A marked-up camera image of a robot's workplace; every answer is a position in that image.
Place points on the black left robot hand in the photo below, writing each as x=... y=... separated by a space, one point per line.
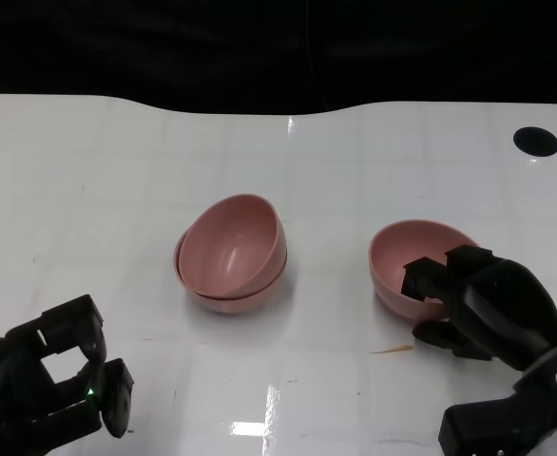
x=7 y=404

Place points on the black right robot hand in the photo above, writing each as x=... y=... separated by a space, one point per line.
x=502 y=309

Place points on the pink plastic bowl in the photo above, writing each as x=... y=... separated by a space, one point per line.
x=231 y=242
x=231 y=304
x=397 y=256

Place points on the small wooden toothpick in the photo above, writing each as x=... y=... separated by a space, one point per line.
x=395 y=350

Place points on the black backdrop curtain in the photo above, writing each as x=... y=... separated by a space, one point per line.
x=164 y=47

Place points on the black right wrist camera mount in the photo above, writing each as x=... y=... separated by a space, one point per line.
x=487 y=423

